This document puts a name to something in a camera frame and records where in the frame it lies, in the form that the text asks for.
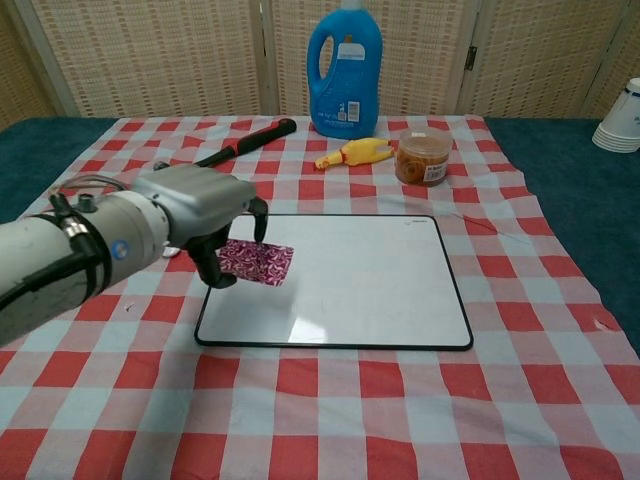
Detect blue detergent pump bottle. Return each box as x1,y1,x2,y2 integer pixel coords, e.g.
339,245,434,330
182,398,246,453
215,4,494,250
308,0,385,141

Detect white board black frame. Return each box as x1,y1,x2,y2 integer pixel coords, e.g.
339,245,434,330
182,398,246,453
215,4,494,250
193,213,475,352

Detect stack of white paper cups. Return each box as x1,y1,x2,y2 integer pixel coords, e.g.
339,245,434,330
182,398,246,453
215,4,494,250
591,77,640,154

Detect yellow rubber chicken toy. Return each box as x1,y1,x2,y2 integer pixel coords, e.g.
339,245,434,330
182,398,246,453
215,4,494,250
314,138,393,172

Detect clear jar of rubber bands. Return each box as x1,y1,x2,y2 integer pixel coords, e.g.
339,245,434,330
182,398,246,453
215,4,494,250
394,128,455,189

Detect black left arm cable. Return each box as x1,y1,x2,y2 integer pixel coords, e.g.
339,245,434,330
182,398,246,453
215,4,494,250
0,199,109,314

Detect woven bamboo folding screen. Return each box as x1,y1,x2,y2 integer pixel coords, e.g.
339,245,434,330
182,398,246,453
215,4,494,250
0,0,640,122

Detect red white checkered tablecloth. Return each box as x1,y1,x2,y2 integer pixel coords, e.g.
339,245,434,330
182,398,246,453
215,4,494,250
0,115,640,480

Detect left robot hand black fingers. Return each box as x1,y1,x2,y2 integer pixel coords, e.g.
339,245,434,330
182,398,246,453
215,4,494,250
132,164,271,291

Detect black red claw hammer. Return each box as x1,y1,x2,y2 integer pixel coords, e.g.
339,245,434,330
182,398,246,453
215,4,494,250
152,118,298,172

